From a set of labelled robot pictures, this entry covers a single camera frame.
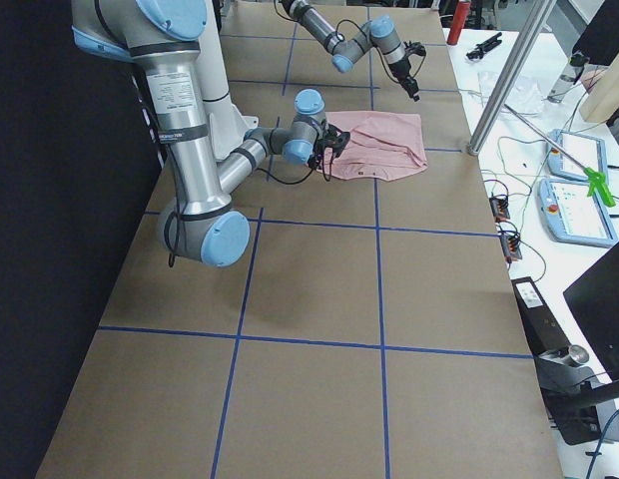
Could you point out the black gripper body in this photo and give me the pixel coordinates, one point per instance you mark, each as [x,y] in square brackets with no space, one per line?
[320,150]
[402,71]

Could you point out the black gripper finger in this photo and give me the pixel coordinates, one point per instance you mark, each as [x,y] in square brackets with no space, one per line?
[413,93]

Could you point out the pink Snoopy t-shirt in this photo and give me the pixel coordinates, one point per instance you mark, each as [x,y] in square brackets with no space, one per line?
[382,145]

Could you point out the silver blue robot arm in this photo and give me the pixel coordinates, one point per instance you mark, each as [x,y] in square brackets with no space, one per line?
[162,38]
[348,42]

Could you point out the black folded tripod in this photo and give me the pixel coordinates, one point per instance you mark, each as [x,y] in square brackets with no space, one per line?
[482,49]

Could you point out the red cylinder bottle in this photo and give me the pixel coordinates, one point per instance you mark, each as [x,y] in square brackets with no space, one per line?
[458,21]

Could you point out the clear plastic bag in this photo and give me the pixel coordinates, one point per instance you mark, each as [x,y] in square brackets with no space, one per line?
[525,96]

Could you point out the orange circuit board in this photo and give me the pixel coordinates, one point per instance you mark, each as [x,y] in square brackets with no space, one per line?
[499,207]
[510,245]

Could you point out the far blue teach pendant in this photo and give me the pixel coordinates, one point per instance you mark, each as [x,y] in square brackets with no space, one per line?
[589,151]

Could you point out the blue teach pendant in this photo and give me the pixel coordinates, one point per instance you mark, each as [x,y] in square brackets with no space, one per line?
[572,216]
[589,151]

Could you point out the brown paper table cover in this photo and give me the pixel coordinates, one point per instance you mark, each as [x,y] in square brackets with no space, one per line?
[369,331]

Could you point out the metal stand with green clip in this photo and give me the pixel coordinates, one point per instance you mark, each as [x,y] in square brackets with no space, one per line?
[597,180]

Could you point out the near blue teach pendant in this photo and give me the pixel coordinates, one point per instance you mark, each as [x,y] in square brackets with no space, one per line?
[572,216]

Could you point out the black monitor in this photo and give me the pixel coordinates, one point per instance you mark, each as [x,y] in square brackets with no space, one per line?
[593,299]

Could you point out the black power box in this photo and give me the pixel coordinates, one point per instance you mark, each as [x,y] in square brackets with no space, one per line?
[560,366]

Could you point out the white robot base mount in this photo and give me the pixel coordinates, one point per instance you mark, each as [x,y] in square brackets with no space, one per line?
[226,124]

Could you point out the aluminium frame post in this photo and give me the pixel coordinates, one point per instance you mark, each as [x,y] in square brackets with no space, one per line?
[514,63]

